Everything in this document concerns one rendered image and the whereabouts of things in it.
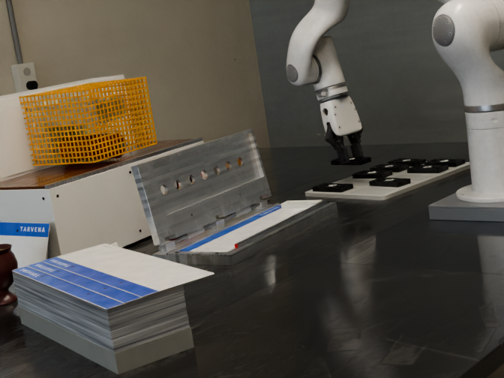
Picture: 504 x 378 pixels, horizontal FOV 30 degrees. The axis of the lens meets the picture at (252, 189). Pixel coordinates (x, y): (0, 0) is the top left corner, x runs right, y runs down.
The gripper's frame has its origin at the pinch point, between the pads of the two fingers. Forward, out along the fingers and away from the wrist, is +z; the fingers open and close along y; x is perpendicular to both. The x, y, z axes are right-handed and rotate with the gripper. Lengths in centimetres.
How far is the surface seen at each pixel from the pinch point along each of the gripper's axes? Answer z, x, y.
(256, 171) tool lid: -3.0, 4.2, -30.8
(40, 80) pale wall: -63, 171, 25
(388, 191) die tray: 11.2, -15.4, -8.3
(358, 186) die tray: 8.6, -2.9, -3.8
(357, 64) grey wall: -36, 124, 168
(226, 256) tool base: 11, -20, -68
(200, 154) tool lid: -11, 0, -50
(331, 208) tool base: 10.4, -13.4, -27.7
